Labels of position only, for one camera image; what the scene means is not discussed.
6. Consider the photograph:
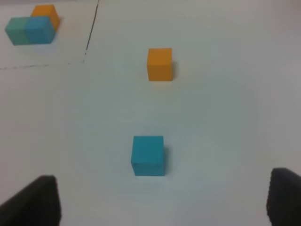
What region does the template green cube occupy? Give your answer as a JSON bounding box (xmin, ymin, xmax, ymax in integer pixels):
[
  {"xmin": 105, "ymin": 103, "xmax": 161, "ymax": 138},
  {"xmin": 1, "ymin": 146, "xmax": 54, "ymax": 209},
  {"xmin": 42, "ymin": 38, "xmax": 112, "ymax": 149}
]
[{"xmin": 5, "ymin": 17, "xmax": 30, "ymax": 46}]

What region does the template blue cube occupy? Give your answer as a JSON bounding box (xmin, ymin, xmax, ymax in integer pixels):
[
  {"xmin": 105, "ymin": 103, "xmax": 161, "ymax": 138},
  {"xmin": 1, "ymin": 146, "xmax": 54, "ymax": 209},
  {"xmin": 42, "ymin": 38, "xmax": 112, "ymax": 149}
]
[{"xmin": 25, "ymin": 16, "xmax": 55, "ymax": 44}]

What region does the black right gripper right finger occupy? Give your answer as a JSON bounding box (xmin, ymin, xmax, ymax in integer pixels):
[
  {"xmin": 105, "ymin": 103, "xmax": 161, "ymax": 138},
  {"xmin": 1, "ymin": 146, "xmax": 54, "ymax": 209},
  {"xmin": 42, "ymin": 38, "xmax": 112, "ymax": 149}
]
[{"xmin": 266, "ymin": 168, "xmax": 301, "ymax": 226}]

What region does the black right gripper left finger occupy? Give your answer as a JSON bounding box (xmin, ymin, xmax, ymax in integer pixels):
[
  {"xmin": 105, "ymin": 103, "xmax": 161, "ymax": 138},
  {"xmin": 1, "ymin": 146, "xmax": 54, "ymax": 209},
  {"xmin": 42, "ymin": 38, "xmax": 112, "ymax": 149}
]
[{"xmin": 0, "ymin": 175, "xmax": 62, "ymax": 226}]

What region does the template orange cube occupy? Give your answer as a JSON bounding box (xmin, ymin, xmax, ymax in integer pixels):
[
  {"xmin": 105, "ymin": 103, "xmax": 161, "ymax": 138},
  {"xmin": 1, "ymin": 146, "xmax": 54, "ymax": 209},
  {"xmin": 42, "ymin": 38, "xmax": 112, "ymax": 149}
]
[{"xmin": 31, "ymin": 4, "xmax": 61, "ymax": 31}]

